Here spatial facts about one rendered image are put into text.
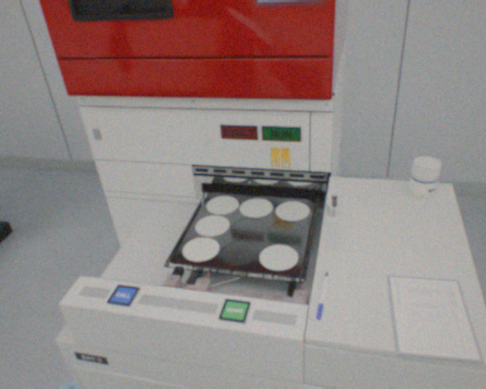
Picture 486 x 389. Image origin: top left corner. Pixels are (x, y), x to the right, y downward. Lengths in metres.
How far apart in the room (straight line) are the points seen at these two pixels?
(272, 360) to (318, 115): 0.69
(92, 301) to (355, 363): 0.58
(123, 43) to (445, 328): 1.06
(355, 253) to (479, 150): 2.07
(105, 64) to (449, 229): 1.04
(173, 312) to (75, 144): 2.82
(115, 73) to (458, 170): 2.32
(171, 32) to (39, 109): 2.55
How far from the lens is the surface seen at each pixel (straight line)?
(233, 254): 1.20
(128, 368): 1.18
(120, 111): 1.49
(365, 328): 0.94
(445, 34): 2.79
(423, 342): 0.94
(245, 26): 1.21
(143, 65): 1.34
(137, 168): 1.57
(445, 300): 1.02
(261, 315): 0.96
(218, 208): 1.37
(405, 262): 1.09
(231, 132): 1.37
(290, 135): 1.34
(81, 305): 1.08
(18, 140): 4.01
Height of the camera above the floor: 1.67
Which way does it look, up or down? 33 degrees down
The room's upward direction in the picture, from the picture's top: 5 degrees counter-clockwise
